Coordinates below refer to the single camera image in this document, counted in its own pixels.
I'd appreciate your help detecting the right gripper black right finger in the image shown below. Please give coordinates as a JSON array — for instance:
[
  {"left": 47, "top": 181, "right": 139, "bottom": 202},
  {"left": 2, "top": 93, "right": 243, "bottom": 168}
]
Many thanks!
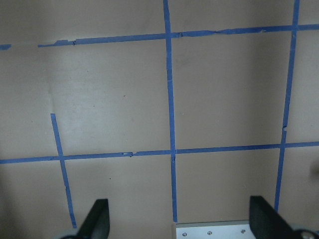
[{"left": 249, "top": 196, "right": 297, "bottom": 239}]

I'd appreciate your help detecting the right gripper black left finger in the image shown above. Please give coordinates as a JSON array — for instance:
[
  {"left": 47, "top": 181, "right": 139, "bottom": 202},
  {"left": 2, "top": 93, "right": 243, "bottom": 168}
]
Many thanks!
[{"left": 75, "top": 199, "right": 110, "bottom": 239}]

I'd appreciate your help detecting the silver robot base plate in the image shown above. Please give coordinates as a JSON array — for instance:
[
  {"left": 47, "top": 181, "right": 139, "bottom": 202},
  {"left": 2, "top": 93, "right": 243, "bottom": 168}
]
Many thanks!
[{"left": 175, "top": 220, "right": 255, "bottom": 239}]

